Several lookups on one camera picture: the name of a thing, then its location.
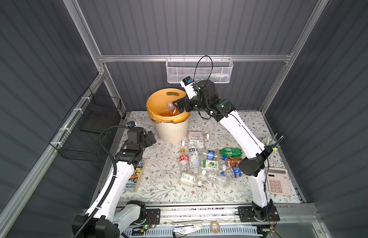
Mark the black wire side basket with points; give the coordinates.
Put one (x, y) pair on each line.
(81, 138)

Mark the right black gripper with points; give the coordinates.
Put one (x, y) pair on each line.
(184, 103)

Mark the white ribbed trash bin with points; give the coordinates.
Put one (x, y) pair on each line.
(172, 132)

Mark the bottle red label yellow cap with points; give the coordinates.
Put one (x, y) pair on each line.
(184, 160)

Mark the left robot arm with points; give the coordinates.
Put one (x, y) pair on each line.
(101, 220)

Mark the clear bottle white label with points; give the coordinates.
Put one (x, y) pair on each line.
(195, 143)

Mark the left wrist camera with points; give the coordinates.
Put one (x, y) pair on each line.
(131, 124)

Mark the bottle green lime label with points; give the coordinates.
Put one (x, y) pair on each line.
(211, 165)

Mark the orange bin liner bag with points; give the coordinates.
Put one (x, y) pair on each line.
(157, 106)

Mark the illustrated paperback book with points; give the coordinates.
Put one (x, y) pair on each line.
(134, 181)

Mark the green plastic bottle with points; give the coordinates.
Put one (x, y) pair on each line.
(231, 152)

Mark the square clear bottle white cap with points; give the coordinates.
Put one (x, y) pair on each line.
(197, 135)

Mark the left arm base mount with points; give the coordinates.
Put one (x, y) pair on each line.
(152, 217)

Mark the tape roll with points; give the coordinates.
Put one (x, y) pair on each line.
(215, 227)

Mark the pink calculator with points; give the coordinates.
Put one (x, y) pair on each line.
(278, 182)

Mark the white pen holder cup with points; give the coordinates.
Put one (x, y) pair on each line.
(274, 142)

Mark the silver foil wrapper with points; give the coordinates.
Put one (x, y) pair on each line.
(183, 231)

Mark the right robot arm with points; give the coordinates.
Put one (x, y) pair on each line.
(256, 153)

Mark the white wire wall basket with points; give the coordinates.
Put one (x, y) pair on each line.
(217, 70)

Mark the brown coffee bottle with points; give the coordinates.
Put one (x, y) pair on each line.
(232, 162)

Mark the clear bottle blue label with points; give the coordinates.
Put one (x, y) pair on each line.
(212, 155)
(232, 172)

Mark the brown tea bottle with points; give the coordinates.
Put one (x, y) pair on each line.
(172, 110)

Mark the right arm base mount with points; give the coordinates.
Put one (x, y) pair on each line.
(257, 214)

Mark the tall clear bottle dark label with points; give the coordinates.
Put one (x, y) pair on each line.
(193, 158)

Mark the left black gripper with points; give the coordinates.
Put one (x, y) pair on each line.
(147, 138)

